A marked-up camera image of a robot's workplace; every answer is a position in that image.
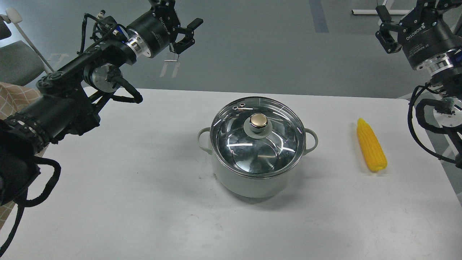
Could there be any white table leg base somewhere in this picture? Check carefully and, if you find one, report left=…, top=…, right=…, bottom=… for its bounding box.
left=352, top=0, right=412, bottom=16

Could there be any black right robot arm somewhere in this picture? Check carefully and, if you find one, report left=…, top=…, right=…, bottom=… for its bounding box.
left=375, top=0, right=462, bottom=168

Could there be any yellow corn cob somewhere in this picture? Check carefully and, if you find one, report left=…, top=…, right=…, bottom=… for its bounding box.
left=356, top=117, right=388, bottom=172

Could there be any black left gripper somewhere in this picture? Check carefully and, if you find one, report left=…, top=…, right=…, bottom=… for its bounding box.
left=127, top=0, right=204, bottom=58

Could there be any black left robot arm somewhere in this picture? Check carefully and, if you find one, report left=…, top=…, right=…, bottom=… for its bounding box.
left=0, top=0, right=203, bottom=255

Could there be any pale green steel pot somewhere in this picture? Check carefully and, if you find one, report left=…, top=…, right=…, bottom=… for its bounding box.
left=197, top=96, right=319, bottom=199

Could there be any beige checked cloth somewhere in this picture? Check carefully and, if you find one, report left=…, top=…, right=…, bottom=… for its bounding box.
left=0, top=82, right=42, bottom=230

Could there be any grey office chair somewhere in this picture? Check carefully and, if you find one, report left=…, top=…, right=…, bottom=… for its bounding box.
left=0, top=7, right=55, bottom=86

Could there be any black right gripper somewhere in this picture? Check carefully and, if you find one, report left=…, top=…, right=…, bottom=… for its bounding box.
left=375, top=0, right=461, bottom=70

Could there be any glass lid with gold knob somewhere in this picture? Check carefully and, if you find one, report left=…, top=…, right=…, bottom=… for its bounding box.
left=209, top=96, right=318, bottom=178

